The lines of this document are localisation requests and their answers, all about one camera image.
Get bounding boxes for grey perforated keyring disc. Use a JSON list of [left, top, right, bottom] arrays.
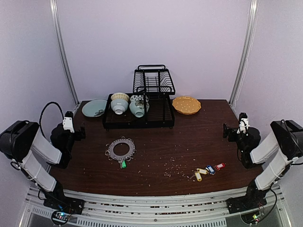
[[104, 137, 137, 164]]

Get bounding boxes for yellow key tag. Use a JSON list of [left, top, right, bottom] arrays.
[[189, 172, 202, 182], [196, 168, 208, 175]]

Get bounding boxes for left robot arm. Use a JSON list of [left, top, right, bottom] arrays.
[[0, 111, 86, 214]]

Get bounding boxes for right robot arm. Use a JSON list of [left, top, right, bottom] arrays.
[[223, 113, 303, 214]]

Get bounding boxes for light blue plate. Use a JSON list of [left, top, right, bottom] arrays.
[[82, 99, 107, 118]]

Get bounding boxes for red key tag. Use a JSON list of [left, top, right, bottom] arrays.
[[214, 163, 226, 171]]

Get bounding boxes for blue key tag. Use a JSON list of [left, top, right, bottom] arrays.
[[206, 165, 215, 175]]

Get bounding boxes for light blue ribbed bowl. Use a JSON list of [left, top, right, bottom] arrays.
[[111, 99, 129, 115]]

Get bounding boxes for yellow dotted plate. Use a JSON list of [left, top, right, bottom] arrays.
[[172, 96, 201, 115]]

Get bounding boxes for green key tag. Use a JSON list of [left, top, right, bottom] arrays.
[[119, 160, 126, 169]]

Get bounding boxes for cream patterned bowl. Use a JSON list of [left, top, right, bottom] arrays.
[[111, 92, 130, 102]]

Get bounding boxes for light blue floral bowl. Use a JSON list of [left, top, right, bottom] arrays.
[[129, 101, 145, 118]]

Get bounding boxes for dotted white bowl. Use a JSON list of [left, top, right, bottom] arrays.
[[130, 95, 149, 102]]

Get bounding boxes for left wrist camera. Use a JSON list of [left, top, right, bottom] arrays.
[[62, 111, 74, 133]]

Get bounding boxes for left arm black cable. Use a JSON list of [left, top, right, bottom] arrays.
[[39, 102, 64, 140]]

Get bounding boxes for black wire dish rack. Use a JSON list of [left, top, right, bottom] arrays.
[[102, 64, 176, 131]]

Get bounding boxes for right aluminium frame post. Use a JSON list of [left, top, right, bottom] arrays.
[[229, 0, 258, 109]]

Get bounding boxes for aluminium frame post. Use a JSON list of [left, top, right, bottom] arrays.
[[229, 0, 258, 109], [50, 0, 80, 105]]

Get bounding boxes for left aluminium frame post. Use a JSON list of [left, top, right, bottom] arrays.
[[50, 0, 80, 105]]

